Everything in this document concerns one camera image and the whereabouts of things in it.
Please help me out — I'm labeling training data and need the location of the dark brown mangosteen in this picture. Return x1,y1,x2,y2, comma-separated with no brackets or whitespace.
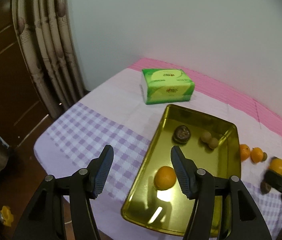
260,180,272,194
172,125,191,144

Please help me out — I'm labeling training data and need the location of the orange tangerine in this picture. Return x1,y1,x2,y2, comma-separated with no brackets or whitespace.
268,157,282,176
154,166,177,191
240,144,250,161
250,147,264,164

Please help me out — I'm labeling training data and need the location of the small brown longan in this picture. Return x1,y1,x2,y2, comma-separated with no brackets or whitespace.
200,131,212,144
262,152,268,162
208,138,219,150

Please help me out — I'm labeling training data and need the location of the yellow plastic knob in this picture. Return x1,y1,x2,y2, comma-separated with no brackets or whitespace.
0,205,14,227

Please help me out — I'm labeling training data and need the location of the gold and red toffee tin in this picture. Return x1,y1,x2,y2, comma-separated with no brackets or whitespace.
120,103,242,237

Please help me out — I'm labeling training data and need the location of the dark wooden door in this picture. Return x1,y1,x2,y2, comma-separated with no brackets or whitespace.
0,0,48,146

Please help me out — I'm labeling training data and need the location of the pink purple checked tablecloth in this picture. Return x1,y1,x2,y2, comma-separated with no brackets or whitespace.
34,58,282,239

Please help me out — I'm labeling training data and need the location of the green tissue pack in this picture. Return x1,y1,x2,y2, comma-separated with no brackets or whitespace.
140,68,195,105

